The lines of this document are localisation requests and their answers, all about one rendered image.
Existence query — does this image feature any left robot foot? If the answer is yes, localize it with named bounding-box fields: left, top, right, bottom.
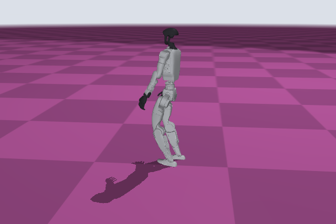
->
left=157, top=159, right=177, bottom=167

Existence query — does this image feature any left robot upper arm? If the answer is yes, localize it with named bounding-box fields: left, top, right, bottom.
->
left=156, top=50, right=171, bottom=79

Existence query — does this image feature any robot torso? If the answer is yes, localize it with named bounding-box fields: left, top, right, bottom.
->
left=162, top=47, right=181, bottom=101

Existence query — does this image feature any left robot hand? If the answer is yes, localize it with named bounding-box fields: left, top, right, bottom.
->
left=139, top=92, right=151, bottom=110

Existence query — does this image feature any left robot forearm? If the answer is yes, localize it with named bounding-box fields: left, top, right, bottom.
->
left=144, top=71, right=158, bottom=95

